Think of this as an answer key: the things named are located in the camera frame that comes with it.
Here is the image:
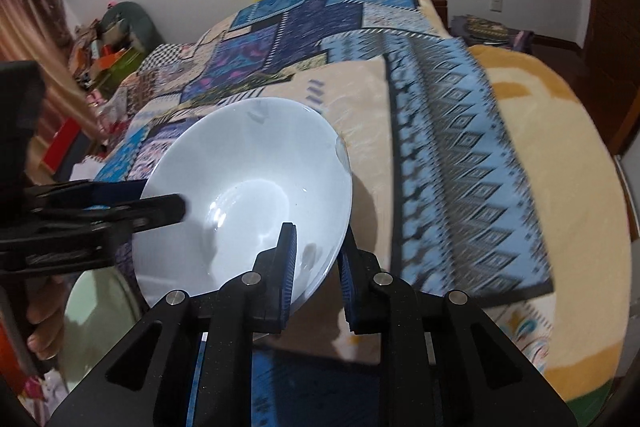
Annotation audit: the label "mint green plate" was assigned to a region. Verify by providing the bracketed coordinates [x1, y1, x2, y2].
[58, 268, 141, 391]

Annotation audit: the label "white dotted bowl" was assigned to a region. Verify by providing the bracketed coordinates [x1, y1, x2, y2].
[132, 98, 352, 311]

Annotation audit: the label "left hand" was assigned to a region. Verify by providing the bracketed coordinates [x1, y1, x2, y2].
[26, 275, 70, 361]

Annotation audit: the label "white paper sheets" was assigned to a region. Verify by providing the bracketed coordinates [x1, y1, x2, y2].
[70, 156, 104, 181]

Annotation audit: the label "red box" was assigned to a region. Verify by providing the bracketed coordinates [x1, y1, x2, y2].
[41, 118, 86, 179]

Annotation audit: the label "green storage box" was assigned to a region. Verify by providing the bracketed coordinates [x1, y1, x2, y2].
[91, 48, 145, 98]

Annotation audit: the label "striped brown curtain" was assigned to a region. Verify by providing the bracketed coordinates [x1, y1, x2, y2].
[1, 0, 104, 142]

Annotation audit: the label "patchwork patterned tablecloth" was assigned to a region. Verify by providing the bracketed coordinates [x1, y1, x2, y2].
[98, 0, 631, 426]

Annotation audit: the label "wall power socket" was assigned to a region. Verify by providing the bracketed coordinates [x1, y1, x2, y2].
[489, 0, 503, 13]

